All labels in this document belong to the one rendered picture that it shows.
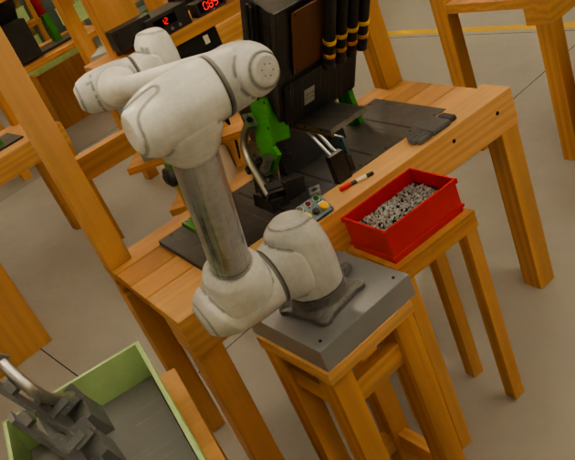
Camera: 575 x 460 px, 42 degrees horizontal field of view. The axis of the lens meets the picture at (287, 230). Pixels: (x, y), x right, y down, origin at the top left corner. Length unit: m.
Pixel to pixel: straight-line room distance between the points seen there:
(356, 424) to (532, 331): 1.27
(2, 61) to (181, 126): 1.26
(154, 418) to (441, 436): 0.84
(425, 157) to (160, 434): 1.32
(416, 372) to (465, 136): 1.00
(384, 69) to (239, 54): 1.89
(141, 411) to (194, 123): 0.96
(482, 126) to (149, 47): 1.35
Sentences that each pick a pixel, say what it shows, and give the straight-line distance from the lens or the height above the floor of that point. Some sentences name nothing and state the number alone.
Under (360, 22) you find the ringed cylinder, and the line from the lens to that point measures 2.53.
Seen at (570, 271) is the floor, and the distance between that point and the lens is 3.42.
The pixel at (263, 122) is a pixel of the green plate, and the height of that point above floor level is 1.19.
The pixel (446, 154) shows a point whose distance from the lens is 2.75.
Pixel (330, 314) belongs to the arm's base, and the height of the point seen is 0.93.
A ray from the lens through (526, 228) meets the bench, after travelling 3.17.
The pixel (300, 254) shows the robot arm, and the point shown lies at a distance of 1.88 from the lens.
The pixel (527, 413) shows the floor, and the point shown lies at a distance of 2.86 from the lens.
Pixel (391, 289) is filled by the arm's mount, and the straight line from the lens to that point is 1.99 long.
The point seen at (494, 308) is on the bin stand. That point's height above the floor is 0.42.
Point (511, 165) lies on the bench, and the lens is 3.02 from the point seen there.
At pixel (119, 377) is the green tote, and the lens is 2.22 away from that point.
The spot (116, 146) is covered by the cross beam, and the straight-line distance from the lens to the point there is 2.83.
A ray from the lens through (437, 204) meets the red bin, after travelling 2.36.
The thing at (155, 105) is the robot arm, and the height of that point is 1.69.
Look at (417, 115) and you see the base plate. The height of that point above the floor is 0.90.
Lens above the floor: 2.06
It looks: 28 degrees down
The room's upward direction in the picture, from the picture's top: 24 degrees counter-clockwise
